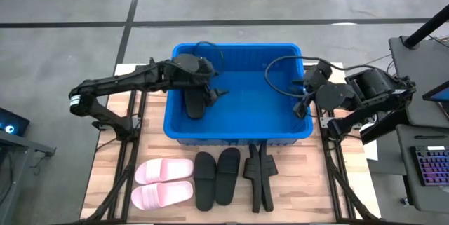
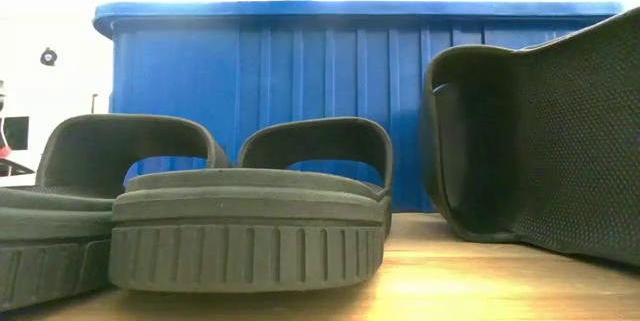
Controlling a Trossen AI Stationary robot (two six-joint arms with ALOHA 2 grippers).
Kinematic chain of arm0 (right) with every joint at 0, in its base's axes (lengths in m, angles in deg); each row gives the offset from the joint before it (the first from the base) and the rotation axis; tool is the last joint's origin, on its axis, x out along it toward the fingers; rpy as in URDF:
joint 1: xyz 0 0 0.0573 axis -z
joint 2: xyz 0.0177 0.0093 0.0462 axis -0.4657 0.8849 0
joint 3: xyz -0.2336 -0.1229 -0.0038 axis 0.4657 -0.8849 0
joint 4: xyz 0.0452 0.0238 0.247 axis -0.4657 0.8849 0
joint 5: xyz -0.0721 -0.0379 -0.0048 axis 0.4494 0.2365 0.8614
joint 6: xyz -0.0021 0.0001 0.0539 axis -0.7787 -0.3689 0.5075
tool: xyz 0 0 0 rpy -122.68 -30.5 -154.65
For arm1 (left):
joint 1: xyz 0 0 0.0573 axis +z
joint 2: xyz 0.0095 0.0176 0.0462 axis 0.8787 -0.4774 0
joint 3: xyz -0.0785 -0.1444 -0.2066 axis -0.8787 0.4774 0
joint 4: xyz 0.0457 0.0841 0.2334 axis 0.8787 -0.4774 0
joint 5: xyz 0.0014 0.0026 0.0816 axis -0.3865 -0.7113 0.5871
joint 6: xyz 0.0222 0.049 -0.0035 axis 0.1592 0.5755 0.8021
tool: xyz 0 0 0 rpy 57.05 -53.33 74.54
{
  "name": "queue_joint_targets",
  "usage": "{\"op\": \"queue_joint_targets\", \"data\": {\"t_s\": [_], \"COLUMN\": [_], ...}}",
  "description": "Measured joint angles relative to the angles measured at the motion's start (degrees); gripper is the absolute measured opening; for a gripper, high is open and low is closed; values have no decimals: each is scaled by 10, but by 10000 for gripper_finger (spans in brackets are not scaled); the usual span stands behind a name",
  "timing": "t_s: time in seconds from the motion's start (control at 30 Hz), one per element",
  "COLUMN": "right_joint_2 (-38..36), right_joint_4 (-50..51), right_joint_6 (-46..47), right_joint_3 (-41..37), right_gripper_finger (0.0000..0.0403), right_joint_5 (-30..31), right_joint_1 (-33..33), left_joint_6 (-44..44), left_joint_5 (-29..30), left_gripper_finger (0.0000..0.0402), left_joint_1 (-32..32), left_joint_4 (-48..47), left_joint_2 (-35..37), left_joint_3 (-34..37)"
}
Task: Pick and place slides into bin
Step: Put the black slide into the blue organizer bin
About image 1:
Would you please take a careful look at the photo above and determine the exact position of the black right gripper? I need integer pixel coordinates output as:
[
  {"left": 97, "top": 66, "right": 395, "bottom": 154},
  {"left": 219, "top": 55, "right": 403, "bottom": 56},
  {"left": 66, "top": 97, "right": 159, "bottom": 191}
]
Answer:
[{"left": 293, "top": 60, "right": 333, "bottom": 119}]

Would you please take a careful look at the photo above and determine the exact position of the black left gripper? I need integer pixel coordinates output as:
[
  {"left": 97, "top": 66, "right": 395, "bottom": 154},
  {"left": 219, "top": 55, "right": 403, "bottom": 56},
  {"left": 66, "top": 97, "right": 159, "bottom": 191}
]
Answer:
[{"left": 196, "top": 74, "right": 229, "bottom": 109}]

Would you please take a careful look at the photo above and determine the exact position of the black chunky slide sandal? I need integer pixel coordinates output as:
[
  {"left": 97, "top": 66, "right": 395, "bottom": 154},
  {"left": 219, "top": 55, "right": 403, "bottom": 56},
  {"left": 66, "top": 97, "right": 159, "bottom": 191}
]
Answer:
[{"left": 183, "top": 87, "right": 207, "bottom": 120}]

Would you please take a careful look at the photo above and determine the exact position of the pink slide sandal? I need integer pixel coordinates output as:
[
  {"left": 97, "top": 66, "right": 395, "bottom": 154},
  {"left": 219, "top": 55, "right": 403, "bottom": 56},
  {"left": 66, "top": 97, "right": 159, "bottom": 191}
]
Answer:
[
  {"left": 130, "top": 180, "right": 194, "bottom": 211},
  {"left": 135, "top": 158, "right": 194, "bottom": 185}
]

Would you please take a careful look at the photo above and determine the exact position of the blue plastic bin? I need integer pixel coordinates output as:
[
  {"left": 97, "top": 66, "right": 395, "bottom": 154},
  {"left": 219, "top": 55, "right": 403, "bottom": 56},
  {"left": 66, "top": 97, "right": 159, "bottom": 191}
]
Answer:
[{"left": 163, "top": 41, "right": 314, "bottom": 146}]

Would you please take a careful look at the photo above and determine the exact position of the white paper sheet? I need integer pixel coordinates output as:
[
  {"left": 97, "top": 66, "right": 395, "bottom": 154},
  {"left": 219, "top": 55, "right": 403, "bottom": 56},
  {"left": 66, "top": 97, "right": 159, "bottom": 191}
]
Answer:
[{"left": 363, "top": 123, "right": 379, "bottom": 162}]

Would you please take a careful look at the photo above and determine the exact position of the black desk support bar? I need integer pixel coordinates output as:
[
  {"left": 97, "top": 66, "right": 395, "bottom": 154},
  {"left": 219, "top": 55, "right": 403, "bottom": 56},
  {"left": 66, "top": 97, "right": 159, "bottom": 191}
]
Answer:
[{"left": 359, "top": 111, "right": 410, "bottom": 145}]

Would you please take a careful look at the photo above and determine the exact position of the grey keyboard desk top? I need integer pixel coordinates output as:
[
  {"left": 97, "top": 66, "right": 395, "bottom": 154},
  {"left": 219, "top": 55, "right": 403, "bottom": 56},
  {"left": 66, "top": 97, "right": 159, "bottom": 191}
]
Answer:
[{"left": 396, "top": 123, "right": 449, "bottom": 214}]

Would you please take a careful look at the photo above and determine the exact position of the large grey desk top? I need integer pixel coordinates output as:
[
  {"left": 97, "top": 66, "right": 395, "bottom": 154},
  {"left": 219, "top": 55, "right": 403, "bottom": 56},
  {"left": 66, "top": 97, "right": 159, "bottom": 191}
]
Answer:
[{"left": 388, "top": 35, "right": 449, "bottom": 130}]

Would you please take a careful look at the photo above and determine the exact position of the tablet with blue screen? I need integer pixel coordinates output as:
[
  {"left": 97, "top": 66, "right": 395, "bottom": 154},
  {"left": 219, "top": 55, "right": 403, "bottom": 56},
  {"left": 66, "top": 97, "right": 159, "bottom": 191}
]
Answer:
[{"left": 422, "top": 80, "right": 449, "bottom": 104}]

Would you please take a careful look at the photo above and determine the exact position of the backlit computer keyboard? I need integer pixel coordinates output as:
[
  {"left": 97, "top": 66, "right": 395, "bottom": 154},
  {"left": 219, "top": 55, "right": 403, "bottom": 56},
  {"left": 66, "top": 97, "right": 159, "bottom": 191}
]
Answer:
[{"left": 410, "top": 145, "right": 449, "bottom": 186}]

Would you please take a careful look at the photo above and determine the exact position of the black round pole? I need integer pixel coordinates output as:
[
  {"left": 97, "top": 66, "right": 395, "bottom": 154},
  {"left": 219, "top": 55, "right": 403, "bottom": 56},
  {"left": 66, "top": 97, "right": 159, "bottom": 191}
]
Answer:
[{"left": 402, "top": 4, "right": 449, "bottom": 49}]

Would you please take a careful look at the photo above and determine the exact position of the black device with blue light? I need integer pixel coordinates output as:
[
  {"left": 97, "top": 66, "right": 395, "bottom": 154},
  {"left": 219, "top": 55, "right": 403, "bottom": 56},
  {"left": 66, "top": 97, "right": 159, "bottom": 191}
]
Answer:
[{"left": 0, "top": 107, "right": 31, "bottom": 137}]

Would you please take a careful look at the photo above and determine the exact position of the grey metal cart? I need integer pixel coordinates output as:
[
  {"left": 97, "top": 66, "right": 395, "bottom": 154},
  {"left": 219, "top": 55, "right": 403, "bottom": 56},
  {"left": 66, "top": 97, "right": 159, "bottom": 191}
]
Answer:
[{"left": 0, "top": 130, "right": 57, "bottom": 225}]

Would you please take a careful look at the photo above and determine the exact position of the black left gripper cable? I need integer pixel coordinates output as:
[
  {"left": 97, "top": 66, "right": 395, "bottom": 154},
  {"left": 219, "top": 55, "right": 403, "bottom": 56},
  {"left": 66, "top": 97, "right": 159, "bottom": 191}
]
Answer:
[{"left": 194, "top": 40, "right": 226, "bottom": 76}]

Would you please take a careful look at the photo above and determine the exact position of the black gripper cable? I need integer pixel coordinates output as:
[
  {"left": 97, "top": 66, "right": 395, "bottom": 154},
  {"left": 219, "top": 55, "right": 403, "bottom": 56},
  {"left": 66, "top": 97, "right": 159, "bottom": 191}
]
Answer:
[
  {"left": 194, "top": 40, "right": 226, "bottom": 76},
  {"left": 264, "top": 55, "right": 390, "bottom": 99}
]

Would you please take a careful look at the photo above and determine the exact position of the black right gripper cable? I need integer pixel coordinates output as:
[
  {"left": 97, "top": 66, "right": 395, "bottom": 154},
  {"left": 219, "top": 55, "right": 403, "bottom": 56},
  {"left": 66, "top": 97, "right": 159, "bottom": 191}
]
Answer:
[{"left": 264, "top": 55, "right": 390, "bottom": 99}]

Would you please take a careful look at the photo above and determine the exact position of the black aluminium table frame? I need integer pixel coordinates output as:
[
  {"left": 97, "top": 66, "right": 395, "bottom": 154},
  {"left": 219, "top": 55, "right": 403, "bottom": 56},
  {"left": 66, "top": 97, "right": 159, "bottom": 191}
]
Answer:
[{"left": 80, "top": 62, "right": 382, "bottom": 225}]

